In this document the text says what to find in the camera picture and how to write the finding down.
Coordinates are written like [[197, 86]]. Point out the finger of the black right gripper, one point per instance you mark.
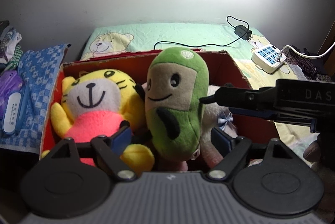
[[233, 97]]

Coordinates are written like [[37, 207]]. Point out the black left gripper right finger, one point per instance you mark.
[[234, 152]]

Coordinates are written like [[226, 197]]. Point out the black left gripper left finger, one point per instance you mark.
[[97, 160]]

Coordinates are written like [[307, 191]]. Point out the white bunny plush toy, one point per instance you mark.
[[215, 116]]

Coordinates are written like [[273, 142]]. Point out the green plush toy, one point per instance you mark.
[[176, 81]]

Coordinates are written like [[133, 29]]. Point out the red cardboard box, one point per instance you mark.
[[222, 69]]

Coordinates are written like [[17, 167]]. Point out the dark striped clothing pile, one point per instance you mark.
[[313, 69]]

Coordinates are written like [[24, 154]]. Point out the yellow tiger plush toy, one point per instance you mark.
[[96, 104]]

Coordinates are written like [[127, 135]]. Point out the white blue power strip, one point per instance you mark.
[[268, 58]]

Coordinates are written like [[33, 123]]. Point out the black power adapter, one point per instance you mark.
[[242, 32]]

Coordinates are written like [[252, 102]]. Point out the white blue case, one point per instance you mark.
[[11, 113]]

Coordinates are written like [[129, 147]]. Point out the blue checkered towel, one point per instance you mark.
[[39, 70]]

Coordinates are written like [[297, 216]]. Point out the green yellow baby blanket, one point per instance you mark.
[[106, 41]]

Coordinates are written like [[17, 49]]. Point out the purple tissue pack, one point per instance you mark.
[[10, 82]]

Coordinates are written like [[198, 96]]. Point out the folded clothes pile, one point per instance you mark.
[[11, 51]]

